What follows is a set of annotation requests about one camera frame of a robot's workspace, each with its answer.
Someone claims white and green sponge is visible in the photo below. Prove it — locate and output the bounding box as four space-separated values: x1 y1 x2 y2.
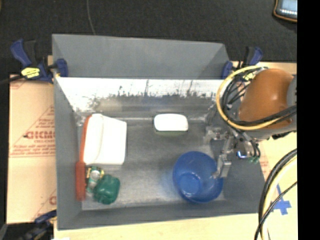
153 113 189 137

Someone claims small green and silver can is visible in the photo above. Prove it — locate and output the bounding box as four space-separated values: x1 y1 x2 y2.
85 166 106 194

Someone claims white box with orange edge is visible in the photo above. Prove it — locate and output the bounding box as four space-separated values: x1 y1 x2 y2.
80 113 128 166

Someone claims blue plastic bowl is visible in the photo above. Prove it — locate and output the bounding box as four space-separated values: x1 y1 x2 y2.
172 150 225 205

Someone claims brown cardboard board, red print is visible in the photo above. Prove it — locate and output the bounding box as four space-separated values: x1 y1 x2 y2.
6 73 58 225

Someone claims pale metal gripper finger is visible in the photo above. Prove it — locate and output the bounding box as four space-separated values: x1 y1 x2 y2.
220 159 233 179
212 156 226 180

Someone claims red-brown flat block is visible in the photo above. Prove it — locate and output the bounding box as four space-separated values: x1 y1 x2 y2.
75 160 88 202

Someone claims grey metal bin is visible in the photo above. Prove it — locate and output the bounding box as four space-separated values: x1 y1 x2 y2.
51 33 266 230

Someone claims dark green plastic toy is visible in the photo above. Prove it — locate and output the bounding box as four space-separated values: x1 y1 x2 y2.
92 174 121 206

